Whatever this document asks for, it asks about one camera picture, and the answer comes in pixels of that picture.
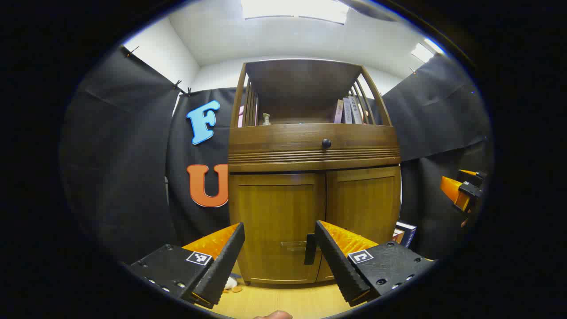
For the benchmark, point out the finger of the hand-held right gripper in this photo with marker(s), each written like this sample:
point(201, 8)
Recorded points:
point(469, 195)
point(474, 176)

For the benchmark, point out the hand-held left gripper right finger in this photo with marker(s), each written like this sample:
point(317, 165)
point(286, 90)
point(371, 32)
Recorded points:
point(336, 261)

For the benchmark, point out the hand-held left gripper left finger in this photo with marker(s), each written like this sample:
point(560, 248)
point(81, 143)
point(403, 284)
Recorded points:
point(223, 261)

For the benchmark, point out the wooden cabinet door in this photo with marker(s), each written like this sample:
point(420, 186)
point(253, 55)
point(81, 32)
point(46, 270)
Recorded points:
point(274, 212)
point(363, 199)

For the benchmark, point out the wooden double-door shoe cabinet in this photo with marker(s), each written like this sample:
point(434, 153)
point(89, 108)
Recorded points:
point(310, 150)

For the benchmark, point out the plush penguin toy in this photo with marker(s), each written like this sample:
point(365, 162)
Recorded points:
point(230, 283)

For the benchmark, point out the dark blue box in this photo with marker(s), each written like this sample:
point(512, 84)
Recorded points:
point(407, 234)

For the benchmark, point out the black round drawer knob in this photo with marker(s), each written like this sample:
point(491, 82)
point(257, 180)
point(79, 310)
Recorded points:
point(326, 143)

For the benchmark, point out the small ceiling light panel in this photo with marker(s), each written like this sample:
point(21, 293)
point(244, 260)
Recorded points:
point(426, 49)

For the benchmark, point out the white book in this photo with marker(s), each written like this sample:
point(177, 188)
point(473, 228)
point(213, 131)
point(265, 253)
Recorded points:
point(356, 109)

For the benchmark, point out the grey book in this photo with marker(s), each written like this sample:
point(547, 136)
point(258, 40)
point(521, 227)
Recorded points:
point(347, 110)

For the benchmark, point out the pink book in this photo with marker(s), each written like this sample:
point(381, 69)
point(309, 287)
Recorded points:
point(338, 111)

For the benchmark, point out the large ceiling light panel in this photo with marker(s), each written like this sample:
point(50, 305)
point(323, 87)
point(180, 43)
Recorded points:
point(294, 9)

